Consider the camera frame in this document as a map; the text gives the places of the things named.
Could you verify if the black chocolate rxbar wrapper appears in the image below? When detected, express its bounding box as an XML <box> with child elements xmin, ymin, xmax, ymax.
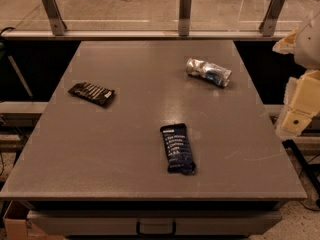
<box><xmin>68</xmin><ymin>82</ymin><xmax>115</xmax><ymax>107</ymax></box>

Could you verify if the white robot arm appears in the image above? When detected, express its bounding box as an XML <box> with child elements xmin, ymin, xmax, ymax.
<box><xmin>272</xmin><ymin>9</ymin><xmax>320</xmax><ymax>140</ymax></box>

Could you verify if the dark blue rxbar wrapper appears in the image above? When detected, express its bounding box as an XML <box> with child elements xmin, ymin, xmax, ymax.
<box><xmin>160</xmin><ymin>123</ymin><xmax>196</xmax><ymax>175</ymax></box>

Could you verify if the crumpled silver foil packet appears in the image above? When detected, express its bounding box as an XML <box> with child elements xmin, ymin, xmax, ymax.
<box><xmin>186</xmin><ymin>58</ymin><xmax>232</xmax><ymax>88</ymax></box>

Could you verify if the clear acrylic fence panel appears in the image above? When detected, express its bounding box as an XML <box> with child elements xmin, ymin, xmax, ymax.
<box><xmin>13</xmin><ymin>0</ymin><xmax>308</xmax><ymax>32</ymax></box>

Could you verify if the cardboard box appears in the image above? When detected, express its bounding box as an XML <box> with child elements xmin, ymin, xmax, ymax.
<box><xmin>3</xmin><ymin>201</ymin><xmax>64</xmax><ymax>240</ymax></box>

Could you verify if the right metal fence bracket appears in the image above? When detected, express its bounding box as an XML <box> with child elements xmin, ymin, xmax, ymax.
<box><xmin>259</xmin><ymin>0</ymin><xmax>286</xmax><ymax>37</ymax></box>

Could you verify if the metal fence bracket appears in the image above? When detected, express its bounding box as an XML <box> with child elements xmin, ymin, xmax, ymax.
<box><xmin>178</xmin><ymin>0</ymin><xmax>192</xmax><ymax>36</ymax></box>
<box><xmin>259</xmin><ymin>0</ymin><xmax>286</xmax><ymax>37</ymax></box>
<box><xmin>41</xmin><ymin>0</ymin><xmax>67</xmax><ymax>36</ymax></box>

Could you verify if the middle metal fence bracket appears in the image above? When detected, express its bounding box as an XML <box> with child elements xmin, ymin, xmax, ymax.
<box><xmin>178</xmin><ymin>0</ymin><xmax>192</xmax><ymax>36</ymax></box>

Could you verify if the left metal fence bracket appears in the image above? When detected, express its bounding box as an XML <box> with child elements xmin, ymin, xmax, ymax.
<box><xmin>41</xmin><ymin>0</ymin><xmax>67</xmax><ymax>36</ymax></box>

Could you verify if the grey drawer with handle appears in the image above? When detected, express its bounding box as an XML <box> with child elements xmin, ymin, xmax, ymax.
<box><xmin>27</xmin><ymin>210</ymin><xmax>282</xmax><ymax>237</ymax></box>

